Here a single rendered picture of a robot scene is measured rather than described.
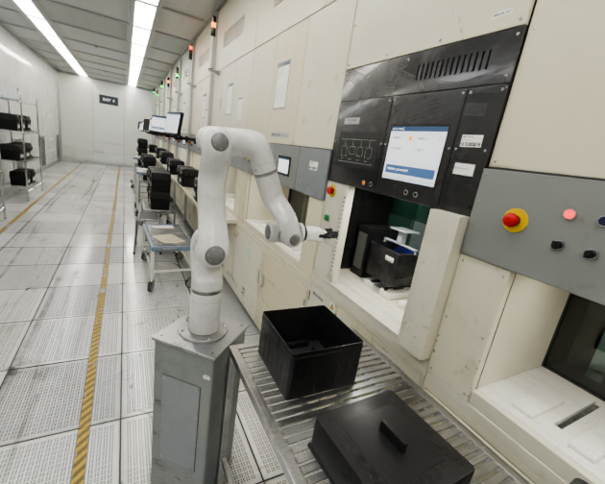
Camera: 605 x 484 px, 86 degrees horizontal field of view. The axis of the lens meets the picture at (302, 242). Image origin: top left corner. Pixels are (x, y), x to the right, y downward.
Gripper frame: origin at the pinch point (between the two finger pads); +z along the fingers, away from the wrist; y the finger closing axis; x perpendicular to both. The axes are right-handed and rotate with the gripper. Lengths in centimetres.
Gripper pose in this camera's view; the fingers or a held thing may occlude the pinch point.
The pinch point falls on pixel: (331, 232)
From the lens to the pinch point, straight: 148.2
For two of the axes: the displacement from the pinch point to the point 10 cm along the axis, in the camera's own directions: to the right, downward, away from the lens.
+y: 4.6, 3.0, -8.3
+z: 8.7, 0.0, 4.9
